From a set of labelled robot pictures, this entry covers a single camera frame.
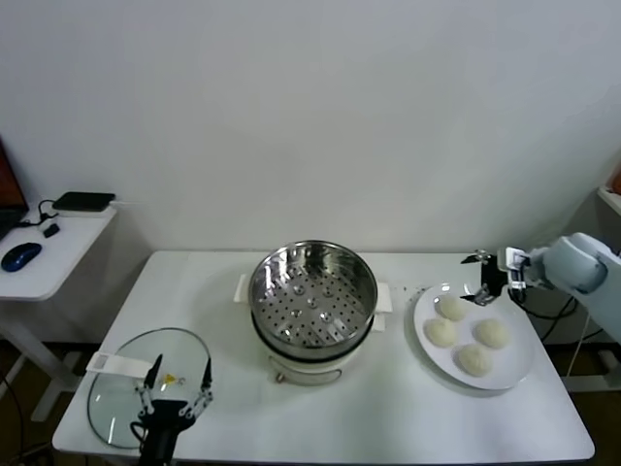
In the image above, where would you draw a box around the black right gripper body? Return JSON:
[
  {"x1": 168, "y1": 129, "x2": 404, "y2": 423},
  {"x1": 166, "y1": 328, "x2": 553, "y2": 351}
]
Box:
[{"x1": 480, "y1": 252, "x2": 510, "y2": 297}]

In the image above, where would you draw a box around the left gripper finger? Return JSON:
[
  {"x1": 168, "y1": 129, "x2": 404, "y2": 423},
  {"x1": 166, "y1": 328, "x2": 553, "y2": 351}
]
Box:
[
  {"x1": 178, "y1": 357, "x2": 214, "y2": 418},
  {"x1": 134, "y1": 353, "x2": 164, "y2": 419}
]

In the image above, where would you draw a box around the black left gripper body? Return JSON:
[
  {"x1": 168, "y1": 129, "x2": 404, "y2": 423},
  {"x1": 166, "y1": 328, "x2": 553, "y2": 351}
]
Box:
[{"x1": 140, "y1": 400, "x2": 194, "y2": 441}]

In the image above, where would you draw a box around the white steamed baozi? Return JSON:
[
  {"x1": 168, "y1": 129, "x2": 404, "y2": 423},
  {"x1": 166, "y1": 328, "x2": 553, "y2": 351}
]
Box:
[
  {"x1": 457, "y1": 343, "x2": 494, "y2": 379},
  {"x1": 473, "y1": 318, "x2": 511, "y2": 350},
  {"x1": 424, "y1": 318, "x2": 459, "y2": 349},
  {"x1": 435, "y1": 296, "x2": 471, "y2": 322}
]

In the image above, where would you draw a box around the stainless steel steamer basket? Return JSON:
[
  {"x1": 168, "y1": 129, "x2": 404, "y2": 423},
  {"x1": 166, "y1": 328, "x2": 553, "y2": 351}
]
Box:
[{"x1": 247, "y1": 238, "x2": 378, "y2": 351}]

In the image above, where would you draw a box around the white oval plate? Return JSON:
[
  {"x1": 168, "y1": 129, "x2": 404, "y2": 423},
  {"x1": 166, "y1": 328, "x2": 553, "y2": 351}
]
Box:
[{"x1": 412, "y1": 283, "x2": 539, "y2": 391}]

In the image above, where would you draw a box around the cream electric cooking pot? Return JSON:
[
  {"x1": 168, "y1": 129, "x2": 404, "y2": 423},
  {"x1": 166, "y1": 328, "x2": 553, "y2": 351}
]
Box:
[{"x1": 234, "y1": 274, "x2": 394, "y2": 384}]

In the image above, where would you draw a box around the white shelf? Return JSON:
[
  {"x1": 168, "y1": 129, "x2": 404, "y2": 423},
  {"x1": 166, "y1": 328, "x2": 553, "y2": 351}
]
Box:
[{"x1": 597, "y1": 186, "x2": 621, "y2": 215}]

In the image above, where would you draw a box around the white table base foot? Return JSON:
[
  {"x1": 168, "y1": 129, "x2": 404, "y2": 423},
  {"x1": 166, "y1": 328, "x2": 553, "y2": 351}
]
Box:
[{"x1": 565, "y1": 348, "x2": 621, "y2": 392}]

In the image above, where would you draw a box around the white side table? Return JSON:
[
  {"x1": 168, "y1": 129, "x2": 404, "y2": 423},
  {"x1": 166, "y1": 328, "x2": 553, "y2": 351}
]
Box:
[{"x1": 0, "y1": 201, "x2": 118, "y2": 423}]

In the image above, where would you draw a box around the blue computer mouse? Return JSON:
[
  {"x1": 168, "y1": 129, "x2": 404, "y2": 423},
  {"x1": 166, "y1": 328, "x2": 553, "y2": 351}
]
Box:
[{"x1": 0, "y1": 242, "x2": 44, "y2": 272}]

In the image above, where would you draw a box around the flat black box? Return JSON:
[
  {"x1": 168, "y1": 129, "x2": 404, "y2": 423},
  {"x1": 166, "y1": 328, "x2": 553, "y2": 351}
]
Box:
[{"x1": 51, "y1": 191, "x2": 116, "y2": 213}]

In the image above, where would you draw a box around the black laptop with red screen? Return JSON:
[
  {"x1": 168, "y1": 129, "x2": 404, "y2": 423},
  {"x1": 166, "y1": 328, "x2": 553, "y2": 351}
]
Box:
[{"x1": 0, "y1": 137, "x2": 30, "y2": 242}]

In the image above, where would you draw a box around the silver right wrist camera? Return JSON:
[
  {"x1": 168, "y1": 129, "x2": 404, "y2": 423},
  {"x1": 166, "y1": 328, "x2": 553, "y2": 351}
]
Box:
[{"x1": 497, "y1": 246, "x2": 533, "y2": 292}]

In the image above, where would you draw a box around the glass lid with white handle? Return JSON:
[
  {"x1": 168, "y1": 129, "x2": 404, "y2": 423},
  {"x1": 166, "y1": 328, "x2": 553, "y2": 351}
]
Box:
[{"x1": 85, "y1": 327, "x2": 213, "y2": 449}]

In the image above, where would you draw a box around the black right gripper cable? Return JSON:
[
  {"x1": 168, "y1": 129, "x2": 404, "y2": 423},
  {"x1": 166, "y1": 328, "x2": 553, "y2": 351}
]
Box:
[{"x1": 512, "y1": 286, "x2": 576, "y2": 320}]

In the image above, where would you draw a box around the black hanging power cable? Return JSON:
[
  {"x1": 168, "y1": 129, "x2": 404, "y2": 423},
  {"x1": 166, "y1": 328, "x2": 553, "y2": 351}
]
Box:
[{"x1": 540, "y1": 294, "x2": 579, "y2": 342}]

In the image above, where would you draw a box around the white hanging cable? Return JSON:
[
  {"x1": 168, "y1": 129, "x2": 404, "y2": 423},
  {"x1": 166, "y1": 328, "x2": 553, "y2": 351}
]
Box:
[{"x1": 565, "y1": 310, "x2": 592, "y2": 379}]

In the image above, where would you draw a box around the thin black desk cable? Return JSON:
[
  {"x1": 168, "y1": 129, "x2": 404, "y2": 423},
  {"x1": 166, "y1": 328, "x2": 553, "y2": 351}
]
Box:
[{"x1": 18, "y1": 198, "x2": 62, "y2": 228}]

